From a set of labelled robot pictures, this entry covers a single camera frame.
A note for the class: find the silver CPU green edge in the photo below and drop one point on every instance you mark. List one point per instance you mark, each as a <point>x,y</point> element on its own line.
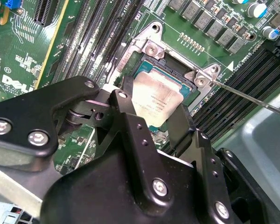
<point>154,93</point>

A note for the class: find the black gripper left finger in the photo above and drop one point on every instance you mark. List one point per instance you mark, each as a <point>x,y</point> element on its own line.
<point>25,112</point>

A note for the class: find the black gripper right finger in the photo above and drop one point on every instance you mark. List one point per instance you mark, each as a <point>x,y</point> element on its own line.
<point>182,130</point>

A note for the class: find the thin metal locking lever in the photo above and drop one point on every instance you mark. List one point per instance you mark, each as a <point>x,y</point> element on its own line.
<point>247,98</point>

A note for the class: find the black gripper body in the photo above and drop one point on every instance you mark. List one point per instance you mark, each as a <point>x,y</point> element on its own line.
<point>95,198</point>

